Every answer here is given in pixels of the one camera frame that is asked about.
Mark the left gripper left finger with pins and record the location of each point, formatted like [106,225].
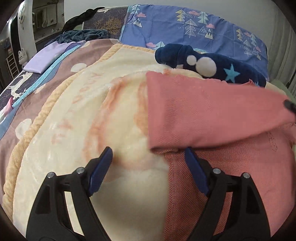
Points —
[62,209]

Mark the folded lavender cloth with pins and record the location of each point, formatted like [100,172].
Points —
[40,62]

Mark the cream fleece blanket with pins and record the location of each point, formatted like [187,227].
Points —
[103,105]

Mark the white cat figurine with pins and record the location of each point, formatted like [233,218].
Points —
[22,56]

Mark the blue tree print pillow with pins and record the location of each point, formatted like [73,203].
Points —
[154,26]

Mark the dark floral pillow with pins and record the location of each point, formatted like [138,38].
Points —
[110,19]

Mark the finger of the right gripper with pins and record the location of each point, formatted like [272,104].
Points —
[290,106]

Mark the navy star plush blanket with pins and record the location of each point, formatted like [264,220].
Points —
[208,65]

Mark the dark teal fuzzy blanket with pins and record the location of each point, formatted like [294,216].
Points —
[80,35]

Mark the green pillow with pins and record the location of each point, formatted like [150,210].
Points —
[282,87]

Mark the black garment on headboard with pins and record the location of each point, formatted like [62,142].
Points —
[78,20]

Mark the patterned bed sheet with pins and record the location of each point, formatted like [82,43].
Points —
[23,115]

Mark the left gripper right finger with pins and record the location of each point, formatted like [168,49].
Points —
[234,209]

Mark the pink long sleeve shirt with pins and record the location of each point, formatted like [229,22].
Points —
[235,127]

